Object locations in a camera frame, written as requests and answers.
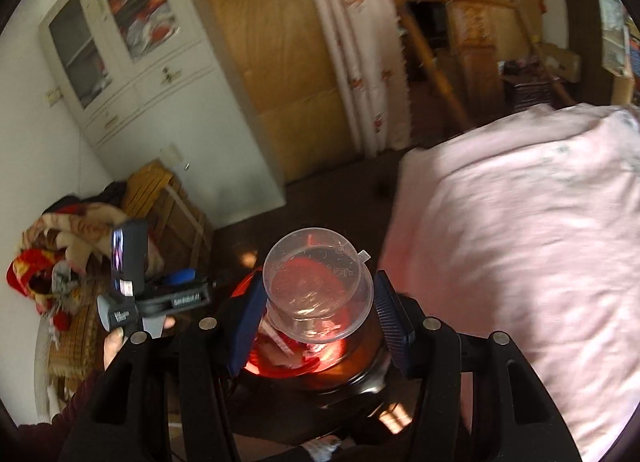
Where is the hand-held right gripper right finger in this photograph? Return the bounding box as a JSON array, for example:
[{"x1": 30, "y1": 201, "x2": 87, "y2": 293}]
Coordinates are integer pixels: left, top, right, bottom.
[{"x1": 375, "y1": 270, "x2": 583, "y2": 462}]

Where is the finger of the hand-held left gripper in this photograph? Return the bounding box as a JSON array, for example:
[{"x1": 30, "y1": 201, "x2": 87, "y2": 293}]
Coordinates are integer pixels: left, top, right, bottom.
[{"x1": 149, "y1": 268, "x2": 217, "y2": 293}]

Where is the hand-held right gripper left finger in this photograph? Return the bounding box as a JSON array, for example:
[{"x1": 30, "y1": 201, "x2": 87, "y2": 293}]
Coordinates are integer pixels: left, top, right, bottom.
[{"x1": 57, "y1": 272, "x2": 271, "y2": 462}]

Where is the clear plastic cup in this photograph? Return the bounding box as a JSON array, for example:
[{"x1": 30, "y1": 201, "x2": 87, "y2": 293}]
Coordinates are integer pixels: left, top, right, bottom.
[{"x1": 262, "y1": 228, "x2": 375, "y2": 343}]

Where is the red trash bin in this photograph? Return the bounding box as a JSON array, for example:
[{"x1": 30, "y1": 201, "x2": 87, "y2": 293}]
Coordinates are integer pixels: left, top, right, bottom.
[{"x1": 227, "y1": 267, "x2": 396, "y2": 410}]

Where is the person's left forearm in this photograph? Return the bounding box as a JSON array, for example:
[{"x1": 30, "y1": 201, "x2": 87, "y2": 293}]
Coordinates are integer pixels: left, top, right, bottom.
[{"x1": 17, "y1": 369, "x2": 108, "y2": 462}]

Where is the person's left hand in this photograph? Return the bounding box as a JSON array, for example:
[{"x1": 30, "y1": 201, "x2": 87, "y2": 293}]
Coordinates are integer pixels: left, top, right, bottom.
[{"x1": 102, "y1": 316, "x2": 177, "y2": 373}]

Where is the woven bamboo seat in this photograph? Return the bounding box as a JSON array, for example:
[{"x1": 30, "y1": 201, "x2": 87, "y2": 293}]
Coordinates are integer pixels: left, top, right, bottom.
[{"x1": 35, "y1": 287, "x2": 108, "y2": 393}]

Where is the wooden slatted crate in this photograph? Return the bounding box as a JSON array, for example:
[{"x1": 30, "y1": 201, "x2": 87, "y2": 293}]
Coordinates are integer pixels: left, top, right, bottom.
[{"x1": 122, "y1": 162, "x2": 213, "y2": 273}]

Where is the red brown patterned blanket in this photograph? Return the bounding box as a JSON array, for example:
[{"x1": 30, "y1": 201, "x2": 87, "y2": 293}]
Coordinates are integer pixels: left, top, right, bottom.
[{"x1": 7, "y1": 197, "x2": 151, "y2": 327}]

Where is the pink floral tablecloth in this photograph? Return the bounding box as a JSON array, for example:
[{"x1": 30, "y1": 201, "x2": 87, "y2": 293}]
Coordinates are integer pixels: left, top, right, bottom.
[{"x1": 377, "y1": 102, "x2": 640, "y2": 462}]

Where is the white storage cabinet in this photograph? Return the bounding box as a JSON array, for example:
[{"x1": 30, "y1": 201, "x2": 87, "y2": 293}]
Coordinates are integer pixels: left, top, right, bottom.
[{"x1": 39, "y1": 0, "x2": 286, "y2": 227}]

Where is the wooden partition panel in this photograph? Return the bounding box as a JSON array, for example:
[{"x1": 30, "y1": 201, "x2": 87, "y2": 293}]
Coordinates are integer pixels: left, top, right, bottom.
[{"x1": 187, "y1": 0, "x2": 363, "y2": 185}]

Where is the low dark side table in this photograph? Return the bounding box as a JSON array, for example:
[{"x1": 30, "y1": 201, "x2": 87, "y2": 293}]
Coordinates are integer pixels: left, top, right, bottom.
[{"x1": 502, "y1": 62, "x2": 556, "y2": 112}]

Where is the white red floral curtain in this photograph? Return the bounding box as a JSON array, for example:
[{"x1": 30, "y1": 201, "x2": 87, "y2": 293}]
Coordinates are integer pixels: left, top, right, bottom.
[{"x1": 292, "y1": 0, "x2": 411, "y2": 157}]

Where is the wooden armchair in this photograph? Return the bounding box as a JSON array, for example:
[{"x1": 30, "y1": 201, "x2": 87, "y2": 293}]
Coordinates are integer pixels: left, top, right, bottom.
[{"x1": 390, "y1": 0, "x2": 581, "y2": 133}]

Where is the cardboard box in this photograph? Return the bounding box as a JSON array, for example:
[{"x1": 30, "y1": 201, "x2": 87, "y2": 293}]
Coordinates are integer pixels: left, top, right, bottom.
[{"x1": 537, "y1": 42, "x2": 581, "y2": 77}]

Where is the dark glass-door cabinet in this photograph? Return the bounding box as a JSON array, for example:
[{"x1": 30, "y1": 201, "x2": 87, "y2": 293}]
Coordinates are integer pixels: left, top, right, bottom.
[{"x1": 595, "y1": 0, "x2": 638, "y2": 77}]

